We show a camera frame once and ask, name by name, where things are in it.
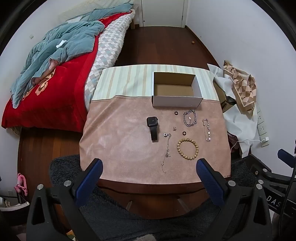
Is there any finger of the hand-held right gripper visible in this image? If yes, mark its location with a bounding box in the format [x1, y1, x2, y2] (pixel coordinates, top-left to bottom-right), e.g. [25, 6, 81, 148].
[277, 149, 296, 166]
[245, 153, 296, 186]

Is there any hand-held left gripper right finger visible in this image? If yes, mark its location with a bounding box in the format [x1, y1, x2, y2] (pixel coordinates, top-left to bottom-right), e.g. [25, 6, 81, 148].
[196, 158, 273, 241]

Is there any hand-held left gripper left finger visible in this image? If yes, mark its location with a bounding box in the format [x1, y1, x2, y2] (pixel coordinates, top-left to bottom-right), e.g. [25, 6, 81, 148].
[26, 158, 104, 241]

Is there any wooden bead bracelet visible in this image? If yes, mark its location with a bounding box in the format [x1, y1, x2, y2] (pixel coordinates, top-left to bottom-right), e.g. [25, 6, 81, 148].
[177, 138, 199, 160]

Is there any silver beaded bracelet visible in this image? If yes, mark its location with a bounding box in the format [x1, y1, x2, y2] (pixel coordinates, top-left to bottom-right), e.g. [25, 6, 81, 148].
[202, 119, 212, 142]

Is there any thin silver necklace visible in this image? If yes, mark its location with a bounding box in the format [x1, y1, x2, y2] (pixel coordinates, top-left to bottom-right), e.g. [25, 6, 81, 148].
[161, 133, 172, 174]

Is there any thick silver chain bracelet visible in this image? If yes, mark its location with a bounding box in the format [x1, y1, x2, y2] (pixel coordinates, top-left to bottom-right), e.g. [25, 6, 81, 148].
[183, 110, 198, 127]

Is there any black smartwatch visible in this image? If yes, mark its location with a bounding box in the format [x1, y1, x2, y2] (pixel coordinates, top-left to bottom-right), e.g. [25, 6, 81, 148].
[146, 116, 159, 141]

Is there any white cardboard box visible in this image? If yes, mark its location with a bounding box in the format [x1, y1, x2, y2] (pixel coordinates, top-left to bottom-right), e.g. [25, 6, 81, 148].
[151, 71, 204, 108]

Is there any red patterned cloth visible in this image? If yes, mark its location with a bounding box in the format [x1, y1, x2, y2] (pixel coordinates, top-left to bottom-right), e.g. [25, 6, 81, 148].
[228, 133, 238, 153]

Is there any white cloth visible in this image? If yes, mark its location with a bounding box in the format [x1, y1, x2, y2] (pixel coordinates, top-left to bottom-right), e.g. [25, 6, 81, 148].
[207, 63, 262, 154]

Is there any wooden table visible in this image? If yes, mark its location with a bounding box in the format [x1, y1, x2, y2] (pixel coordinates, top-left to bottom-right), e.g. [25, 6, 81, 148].
[92, 177, 208, 219]

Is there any pink plastic object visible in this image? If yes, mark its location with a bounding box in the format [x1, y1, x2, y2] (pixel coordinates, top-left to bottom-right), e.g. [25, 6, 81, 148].
[14, 173, 29, 196]

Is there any brown checkered scarf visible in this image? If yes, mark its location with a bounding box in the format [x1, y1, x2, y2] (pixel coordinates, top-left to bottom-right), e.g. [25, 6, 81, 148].
[223, 60, 257, 114]

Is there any brown cardboard box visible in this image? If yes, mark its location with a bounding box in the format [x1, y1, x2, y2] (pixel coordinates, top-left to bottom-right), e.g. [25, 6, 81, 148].
[213, 81, 236, 109]

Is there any red floral blanket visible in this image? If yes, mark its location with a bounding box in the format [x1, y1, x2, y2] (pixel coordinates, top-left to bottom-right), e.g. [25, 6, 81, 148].
[1, 10, 136, 133]

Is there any striped pale cloth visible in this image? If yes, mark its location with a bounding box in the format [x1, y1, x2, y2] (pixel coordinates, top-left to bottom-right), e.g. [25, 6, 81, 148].
[91, 64, 220, 102]

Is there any checkered bed sheet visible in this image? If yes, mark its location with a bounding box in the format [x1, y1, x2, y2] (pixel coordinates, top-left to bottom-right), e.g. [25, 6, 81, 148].
[84, 16, 136, 110]

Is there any teal quilt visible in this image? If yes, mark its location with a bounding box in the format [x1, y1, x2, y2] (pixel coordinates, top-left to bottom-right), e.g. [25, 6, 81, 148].
[10, 2, 136, 109]

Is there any white door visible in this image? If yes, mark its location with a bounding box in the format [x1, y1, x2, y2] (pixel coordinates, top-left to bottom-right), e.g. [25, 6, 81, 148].
[141, 0, 185, 28]

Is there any black cable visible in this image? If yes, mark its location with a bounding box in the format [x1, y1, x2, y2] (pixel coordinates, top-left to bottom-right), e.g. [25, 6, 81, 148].
[277, 139, 296, 241]

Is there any white charger cable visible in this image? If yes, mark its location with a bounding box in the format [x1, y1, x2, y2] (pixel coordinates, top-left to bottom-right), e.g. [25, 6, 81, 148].
[230, 139, 262, 151]

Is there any white wall socket panel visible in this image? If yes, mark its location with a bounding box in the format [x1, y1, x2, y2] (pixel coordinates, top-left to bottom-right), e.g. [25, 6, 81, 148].
[255, 107, 270, 146]

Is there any wooden bed frame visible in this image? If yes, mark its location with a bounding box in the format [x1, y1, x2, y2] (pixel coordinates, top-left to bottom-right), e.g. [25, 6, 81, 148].
[131, 7, 142, 29]

